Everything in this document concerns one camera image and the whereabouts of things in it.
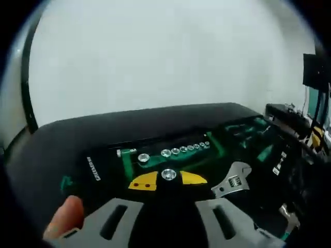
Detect black toolbox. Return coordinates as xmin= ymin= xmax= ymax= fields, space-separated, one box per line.
xmin=61 ymin=115 xmax=319 ymax=235

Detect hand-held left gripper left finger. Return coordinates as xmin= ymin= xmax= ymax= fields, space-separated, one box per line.
xmin=48 ymin=170 xmax=159 ymax=248

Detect large chrome socket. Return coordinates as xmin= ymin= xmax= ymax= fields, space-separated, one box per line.
xmin=137 ymin=152 xmax=151 ymax=164
xmin=160 ymin=168 xmax=177 ymax=181

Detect black monitor on stand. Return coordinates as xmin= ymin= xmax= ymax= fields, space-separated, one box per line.
xmin=302 ymin=53 xmax=331 ymax=88

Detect grey pliers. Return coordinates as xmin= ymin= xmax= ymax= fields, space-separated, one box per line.
xmin=277 ymin=203 xmax=301 ymax=242

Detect person's left hand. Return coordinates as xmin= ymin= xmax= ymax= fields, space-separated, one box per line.
xmin=42 ymin=195 xmax=85 ymax=241

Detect green-handled hammer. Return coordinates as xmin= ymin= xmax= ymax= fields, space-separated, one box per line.
xmin=116 ymin=148 xmax=138 ymax=178

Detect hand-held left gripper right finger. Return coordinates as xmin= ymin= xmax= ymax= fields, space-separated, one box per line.
xmin=179 ymin=170 xmax=285 ymax=248

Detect chrome adjustable wrench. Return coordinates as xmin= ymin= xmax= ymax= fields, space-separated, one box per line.
xmin=210 ymin=161 xmax=253 ymax=200

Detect teal panel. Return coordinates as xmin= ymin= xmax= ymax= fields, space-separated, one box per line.
xmin=306 ymin=86 xmax=327 ymax=122

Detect black door frame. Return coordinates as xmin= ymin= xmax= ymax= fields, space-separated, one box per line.
xmin=21 ymin=14 xmax=40 ymax=134

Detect black desk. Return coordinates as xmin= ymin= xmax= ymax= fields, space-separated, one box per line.
xmin=265 ymin=103 xmax=311 ymax=130

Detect row of chrome sockets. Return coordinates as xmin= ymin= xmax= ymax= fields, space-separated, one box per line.
xmin=160 ymin=141 xmax=210 ymax=158

